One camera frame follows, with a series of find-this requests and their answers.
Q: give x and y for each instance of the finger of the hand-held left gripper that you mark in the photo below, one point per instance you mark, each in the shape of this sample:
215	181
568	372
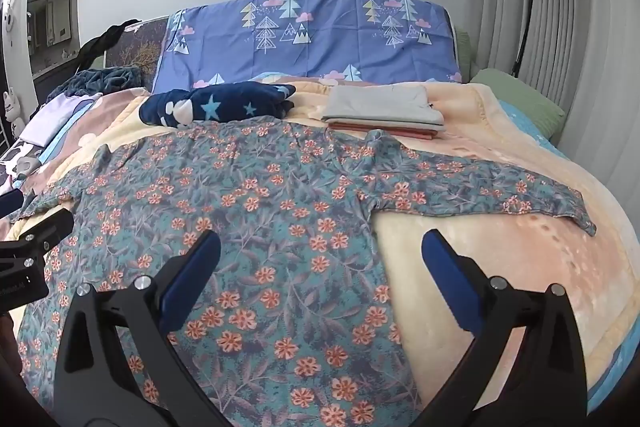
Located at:
50	224
10	204

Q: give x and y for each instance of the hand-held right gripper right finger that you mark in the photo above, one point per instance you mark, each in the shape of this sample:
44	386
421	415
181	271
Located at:
445	267

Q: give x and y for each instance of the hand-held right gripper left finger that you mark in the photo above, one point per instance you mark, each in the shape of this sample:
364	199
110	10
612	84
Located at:
192	277

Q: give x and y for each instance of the teal floral shirt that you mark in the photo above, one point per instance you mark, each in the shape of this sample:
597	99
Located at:
300	232

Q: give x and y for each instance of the panda-print sheet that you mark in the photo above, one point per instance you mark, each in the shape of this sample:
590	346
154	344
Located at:
20	162

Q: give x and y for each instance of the peach fleece blanket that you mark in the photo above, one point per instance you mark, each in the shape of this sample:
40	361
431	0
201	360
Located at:
500	247

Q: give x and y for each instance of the white cat figurine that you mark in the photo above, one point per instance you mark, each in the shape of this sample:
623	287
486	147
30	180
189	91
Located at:
12	107

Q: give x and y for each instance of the lavender cloth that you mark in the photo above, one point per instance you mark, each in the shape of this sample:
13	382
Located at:
55	117

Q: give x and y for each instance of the mauve dotted blanket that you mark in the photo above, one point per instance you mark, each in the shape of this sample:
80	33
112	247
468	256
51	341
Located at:
95	127

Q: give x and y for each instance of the red folded cloth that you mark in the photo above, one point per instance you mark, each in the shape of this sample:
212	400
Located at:
400	133

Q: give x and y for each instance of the dark grey fuzzy blanket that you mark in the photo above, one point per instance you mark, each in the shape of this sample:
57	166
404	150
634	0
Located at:
105	79

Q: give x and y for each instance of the grey folded cloth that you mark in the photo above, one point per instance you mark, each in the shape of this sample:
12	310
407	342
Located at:
380	104

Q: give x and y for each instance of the navy star-print fleece blanket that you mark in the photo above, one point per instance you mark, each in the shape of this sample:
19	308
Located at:
225	104

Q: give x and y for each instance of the green pillow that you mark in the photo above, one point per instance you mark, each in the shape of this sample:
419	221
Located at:
462	57
520	102

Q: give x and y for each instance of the black cloth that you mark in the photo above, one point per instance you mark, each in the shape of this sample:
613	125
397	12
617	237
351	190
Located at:
102	39

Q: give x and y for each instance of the tree-picture headboard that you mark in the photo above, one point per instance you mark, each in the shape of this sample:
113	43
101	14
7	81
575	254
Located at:
142	47

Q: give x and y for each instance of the arched doorway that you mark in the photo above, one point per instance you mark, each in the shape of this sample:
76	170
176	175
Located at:
55	7

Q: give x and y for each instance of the blue tree-print quilt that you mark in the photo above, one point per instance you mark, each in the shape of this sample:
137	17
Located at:
325	42

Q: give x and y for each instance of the white pleated curtain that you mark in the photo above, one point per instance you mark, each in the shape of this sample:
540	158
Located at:
575	32

